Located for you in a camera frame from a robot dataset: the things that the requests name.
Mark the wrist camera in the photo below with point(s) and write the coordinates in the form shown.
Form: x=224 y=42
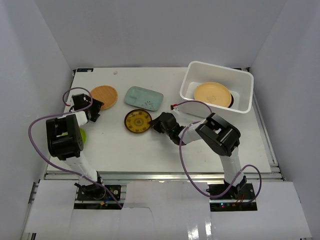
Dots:
x=80 y=102
x=179 y=115

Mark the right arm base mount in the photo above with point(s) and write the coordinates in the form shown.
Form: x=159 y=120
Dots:
x=238 y=198

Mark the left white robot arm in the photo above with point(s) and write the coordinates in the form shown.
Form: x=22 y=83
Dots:
x=66 y=143

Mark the black round plate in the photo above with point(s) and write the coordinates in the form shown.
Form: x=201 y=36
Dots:
x=232 y=100

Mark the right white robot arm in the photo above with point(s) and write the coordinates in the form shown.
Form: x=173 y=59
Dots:
x=222 y=138

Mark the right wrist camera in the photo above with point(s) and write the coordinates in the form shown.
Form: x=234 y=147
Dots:
x=179 y=115

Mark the black gold patterned plate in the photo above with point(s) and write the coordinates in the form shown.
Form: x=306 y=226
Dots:
x=137 y=121

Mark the teal rectangular divided plate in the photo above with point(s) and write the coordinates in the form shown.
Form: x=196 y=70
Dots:
x=143 y=98

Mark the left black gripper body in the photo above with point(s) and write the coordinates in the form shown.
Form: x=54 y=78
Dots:
x=94 y=109

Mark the lime green round plate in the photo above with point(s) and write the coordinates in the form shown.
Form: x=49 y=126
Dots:
x=83 y=135

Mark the woven orange round plate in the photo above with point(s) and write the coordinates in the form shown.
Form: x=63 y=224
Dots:
x=105 y=94

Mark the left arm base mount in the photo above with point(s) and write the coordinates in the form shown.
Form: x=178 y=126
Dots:
x=93 y=197

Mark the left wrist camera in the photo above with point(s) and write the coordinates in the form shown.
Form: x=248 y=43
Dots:
x=80 y=102

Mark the white plastic bin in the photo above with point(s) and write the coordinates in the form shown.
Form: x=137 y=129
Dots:
x=240 y=83

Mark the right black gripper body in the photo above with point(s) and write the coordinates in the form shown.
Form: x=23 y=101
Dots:
x=162 y=130

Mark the tan yellow round plate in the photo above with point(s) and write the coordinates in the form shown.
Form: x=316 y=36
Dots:
x=213 y=93

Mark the aluminium table frame rail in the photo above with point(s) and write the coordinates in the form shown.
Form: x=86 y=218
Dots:
x=121 y=156

